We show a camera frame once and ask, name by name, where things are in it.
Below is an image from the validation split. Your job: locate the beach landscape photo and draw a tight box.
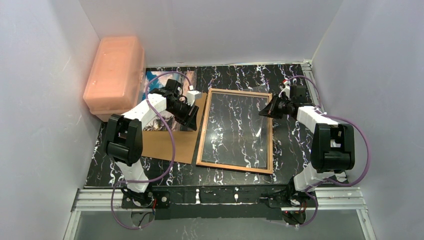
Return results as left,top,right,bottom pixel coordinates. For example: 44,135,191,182
140,70,197,132

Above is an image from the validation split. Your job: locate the clear acrylic sheet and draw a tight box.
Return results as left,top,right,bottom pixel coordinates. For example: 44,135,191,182
200,84,270,169

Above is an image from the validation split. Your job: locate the wooden picture frame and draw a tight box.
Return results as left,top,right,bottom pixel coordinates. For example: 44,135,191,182
196,87,275,175

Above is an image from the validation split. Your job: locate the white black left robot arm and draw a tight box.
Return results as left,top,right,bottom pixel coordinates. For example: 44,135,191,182
103,79,202,193

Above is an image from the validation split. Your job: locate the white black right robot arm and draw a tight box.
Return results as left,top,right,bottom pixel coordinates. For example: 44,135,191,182
259,85,355,193

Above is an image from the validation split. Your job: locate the brown fibreboard backing board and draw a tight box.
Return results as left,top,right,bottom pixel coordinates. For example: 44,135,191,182
141,93,207,164

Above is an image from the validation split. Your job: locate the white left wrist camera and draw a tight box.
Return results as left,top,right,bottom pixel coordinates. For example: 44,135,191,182
186,90,202,106

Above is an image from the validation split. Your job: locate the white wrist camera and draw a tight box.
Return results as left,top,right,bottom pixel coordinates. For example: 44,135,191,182
186,90,202,106
279,79,290,98

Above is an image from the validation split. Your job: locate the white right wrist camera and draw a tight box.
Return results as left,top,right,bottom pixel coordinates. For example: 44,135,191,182
279,79,290,98

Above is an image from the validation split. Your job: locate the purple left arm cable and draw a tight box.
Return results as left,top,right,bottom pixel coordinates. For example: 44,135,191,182
110,71,195,230

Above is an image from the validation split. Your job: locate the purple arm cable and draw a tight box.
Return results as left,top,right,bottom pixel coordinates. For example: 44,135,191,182
287,75,372,227
110,71,195,230

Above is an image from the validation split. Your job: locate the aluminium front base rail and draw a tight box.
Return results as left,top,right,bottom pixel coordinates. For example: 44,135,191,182
64,185,376,240

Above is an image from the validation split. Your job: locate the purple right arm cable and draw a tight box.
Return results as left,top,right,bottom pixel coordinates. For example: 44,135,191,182
287,75,372,227

